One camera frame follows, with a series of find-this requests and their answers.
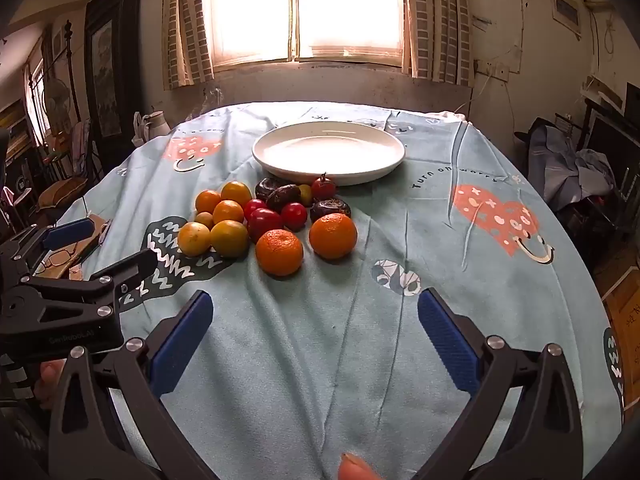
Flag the small orange citrus fruit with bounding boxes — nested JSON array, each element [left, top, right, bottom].
[[195, 189, 222, 214], [213, 200, 245, 225], [220, 181, 253, 207]]

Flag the large orange mandarin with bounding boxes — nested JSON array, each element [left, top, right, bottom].
[[256, 229, 304, 277], [309, 213, 358, 261]]

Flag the small yellow-green citrus fruit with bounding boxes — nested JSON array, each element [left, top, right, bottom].
[[210, 220, 249, 259]]

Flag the person's left hand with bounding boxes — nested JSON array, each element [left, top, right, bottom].
[[32, 360, 67, 409]]

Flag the dark framed picture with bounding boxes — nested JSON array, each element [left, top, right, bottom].
[[84, 0, 146, 161]]

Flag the wall vent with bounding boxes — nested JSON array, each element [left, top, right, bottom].
[[550, 0, 583, 38]]

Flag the eyeglasses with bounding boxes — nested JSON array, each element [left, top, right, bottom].
[[40, 250, 76, 268]]

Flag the wall socket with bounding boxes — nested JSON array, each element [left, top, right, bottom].
[[474, 60, 511, 78]]

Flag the pile of grey clothes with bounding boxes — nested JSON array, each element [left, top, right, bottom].
[[527, 117, 618, 211]]

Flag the checked curtain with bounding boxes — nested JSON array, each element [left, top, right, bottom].
[[402, 0, 476, 86], [162, 0, 216, 91]]

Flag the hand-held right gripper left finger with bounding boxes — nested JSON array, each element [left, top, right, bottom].
[[47, 290, 221, 480]]

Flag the white oval plate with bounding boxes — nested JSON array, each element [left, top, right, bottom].
[[252, 121, 406, 187]]

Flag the standing fan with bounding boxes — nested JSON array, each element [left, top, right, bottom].
[[42, 78, 71, 131]]

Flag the person's right hand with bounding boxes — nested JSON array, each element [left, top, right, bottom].
[[338, 452, 386, 480]]

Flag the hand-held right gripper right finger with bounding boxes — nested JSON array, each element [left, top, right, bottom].
[[417, 287, 586, 480]]

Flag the wooden cabinet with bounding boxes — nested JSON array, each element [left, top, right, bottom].
[[600, 260, 640, 411]]

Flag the light blue printed tablecloth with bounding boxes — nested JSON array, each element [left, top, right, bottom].
[[50, 102, 626, 480]]

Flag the bright window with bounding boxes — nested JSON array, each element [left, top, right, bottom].
[[197, 0, 416, 73]]

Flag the white jug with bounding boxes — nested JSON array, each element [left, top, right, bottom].
[[142, 110, 172, 143]]

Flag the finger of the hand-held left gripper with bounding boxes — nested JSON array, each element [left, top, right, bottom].
[[0, 217, 97, 281], [0, 248, 159, 333]]

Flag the dark red plum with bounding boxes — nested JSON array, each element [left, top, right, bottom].
[[247, 208, 284, 243]]

